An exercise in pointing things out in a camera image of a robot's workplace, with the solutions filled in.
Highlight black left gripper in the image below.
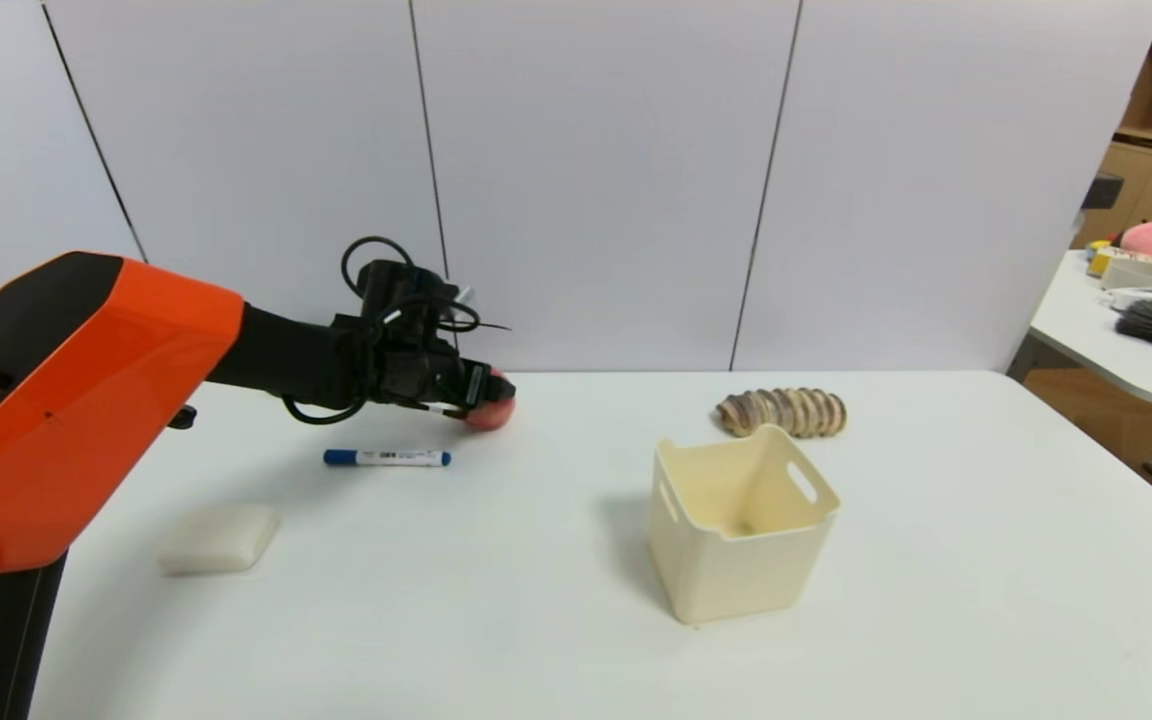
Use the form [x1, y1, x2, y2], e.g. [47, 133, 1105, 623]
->
[418, 347, 517, 420]

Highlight red peach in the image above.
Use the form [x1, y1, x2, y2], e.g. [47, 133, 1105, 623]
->
[463, 368, 518, 432]

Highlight blue white marker pen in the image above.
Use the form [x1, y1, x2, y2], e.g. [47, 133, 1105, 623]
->
[324, 449, 453, 468]

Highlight brown striped bread loaf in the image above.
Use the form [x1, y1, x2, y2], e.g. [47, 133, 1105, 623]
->
[715, 388, 848, 439]

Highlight white soap block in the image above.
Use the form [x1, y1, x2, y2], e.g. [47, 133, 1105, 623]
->
[158, 504, 281, 576]

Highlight white side table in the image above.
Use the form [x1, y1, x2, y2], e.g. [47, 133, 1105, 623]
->
[1004, 220, 1152, 409]

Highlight white plastic device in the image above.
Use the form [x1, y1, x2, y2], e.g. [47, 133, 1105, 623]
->
[1101, 256, 1152, 291]

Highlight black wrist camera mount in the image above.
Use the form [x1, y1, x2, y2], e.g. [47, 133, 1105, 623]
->
[356, 258, 477, 331]

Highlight cream plastic box with handles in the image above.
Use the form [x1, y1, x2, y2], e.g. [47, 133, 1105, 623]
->
[648, 425, 842, 625]

